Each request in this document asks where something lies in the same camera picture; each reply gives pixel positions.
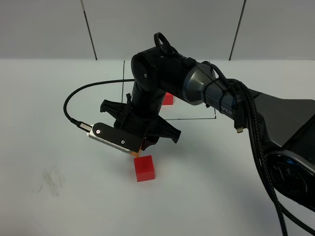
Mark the orange cube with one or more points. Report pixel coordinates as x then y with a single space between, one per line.
136 153

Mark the template red cube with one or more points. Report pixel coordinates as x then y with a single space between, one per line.
168 99

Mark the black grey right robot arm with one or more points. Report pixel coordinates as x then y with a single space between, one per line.
286 127

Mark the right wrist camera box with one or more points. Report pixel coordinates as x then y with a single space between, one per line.
115 138

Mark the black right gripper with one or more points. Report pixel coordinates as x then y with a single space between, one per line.
150 129

